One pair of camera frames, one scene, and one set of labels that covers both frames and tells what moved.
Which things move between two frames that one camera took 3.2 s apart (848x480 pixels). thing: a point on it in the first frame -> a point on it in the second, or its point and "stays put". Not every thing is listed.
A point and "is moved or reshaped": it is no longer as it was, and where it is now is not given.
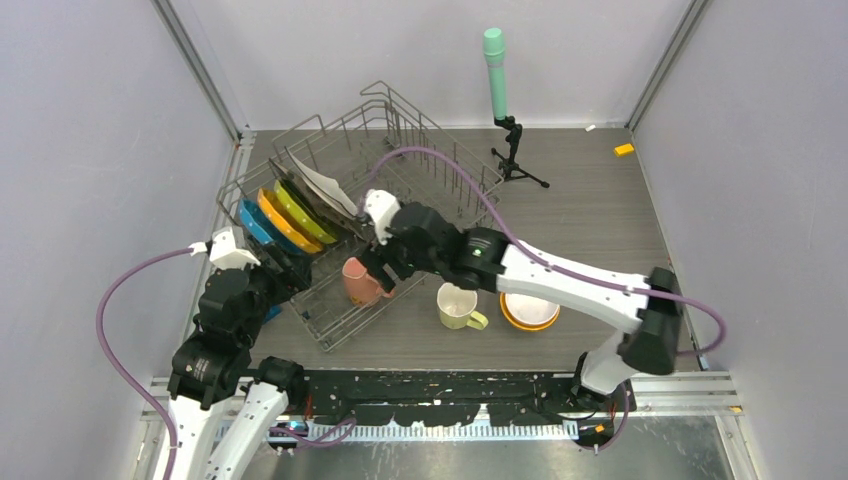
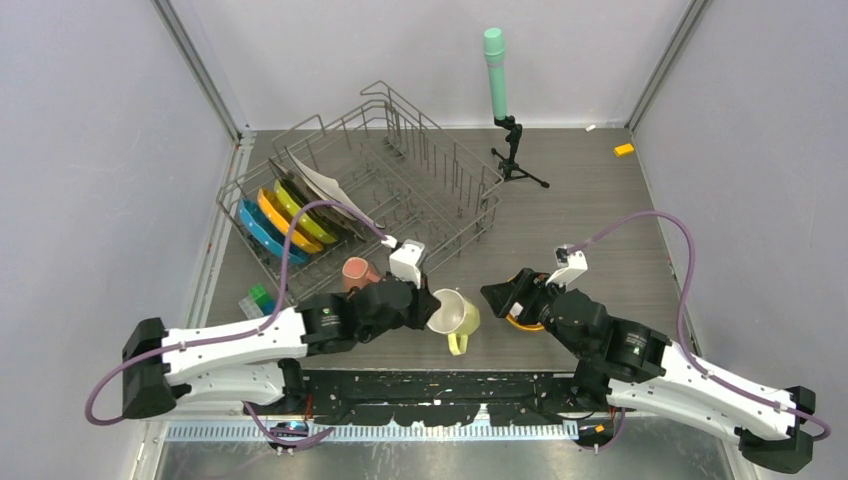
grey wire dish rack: [327, 188] stays put
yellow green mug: [455, 308] is moved or reshaped
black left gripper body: [270, 284] -> [412, 315]
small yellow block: [624, 149] stays put
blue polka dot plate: [256, 219] stays put
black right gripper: [374, 262] -> [524, 289]
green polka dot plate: [294, 202] stays put
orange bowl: [522, 324] stays put
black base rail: [447, 397] stays put
